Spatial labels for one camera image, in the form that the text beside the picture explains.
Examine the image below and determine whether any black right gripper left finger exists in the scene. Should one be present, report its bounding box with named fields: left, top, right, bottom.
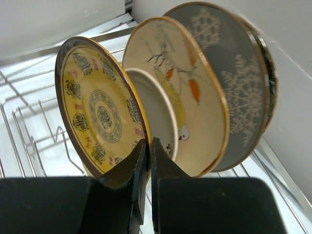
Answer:
left=97, top=139, right=146, bottom=225

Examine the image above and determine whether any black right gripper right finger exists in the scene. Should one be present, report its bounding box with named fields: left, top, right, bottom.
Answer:
left=150, top=137, right=191, bottom=234

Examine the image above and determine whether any cream plate with dark patch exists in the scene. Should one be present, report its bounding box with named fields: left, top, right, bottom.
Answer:
left=125, top=68, right=178, bottom=161

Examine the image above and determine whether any yellow patterned small plate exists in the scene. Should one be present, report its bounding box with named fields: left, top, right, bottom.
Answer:
left=55, top=36, right=152, bottom=177

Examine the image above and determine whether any beige bird branch plate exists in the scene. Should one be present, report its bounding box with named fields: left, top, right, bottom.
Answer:
left=122, top=17, right=230, bottom=177

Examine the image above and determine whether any light green floral plate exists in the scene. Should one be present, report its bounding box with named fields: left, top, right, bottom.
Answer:
left=235, top=15, right=278, bottom=131

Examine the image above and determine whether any white wire dish rack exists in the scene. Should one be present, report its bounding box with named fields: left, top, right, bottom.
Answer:
left=0, top=53, right=312, bottom=234

